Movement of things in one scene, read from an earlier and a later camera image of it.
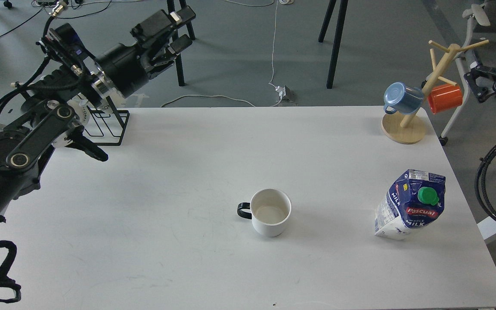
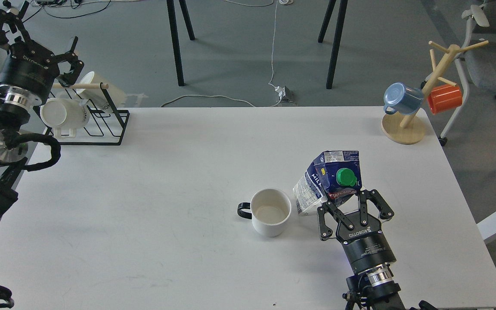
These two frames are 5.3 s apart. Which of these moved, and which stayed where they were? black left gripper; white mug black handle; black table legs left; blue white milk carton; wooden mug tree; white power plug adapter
Moved: blue white milk carton; black left gripper
Stayed: white power plug adapter; wooden mug tree; white mug black handle; black table legs left
